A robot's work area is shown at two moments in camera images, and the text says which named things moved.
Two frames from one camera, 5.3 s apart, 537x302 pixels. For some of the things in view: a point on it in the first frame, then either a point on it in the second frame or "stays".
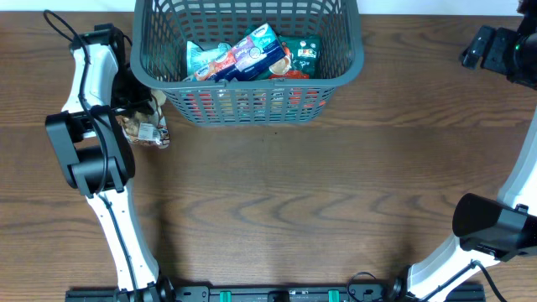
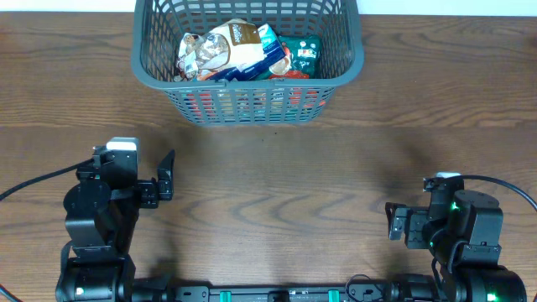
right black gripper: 478,48 -> 408,224
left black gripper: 140,106 -> 150,190
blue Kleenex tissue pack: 252,53 stays
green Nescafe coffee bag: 303,59 stays
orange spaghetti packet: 214,106 stays
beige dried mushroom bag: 147,129 -> 234,44
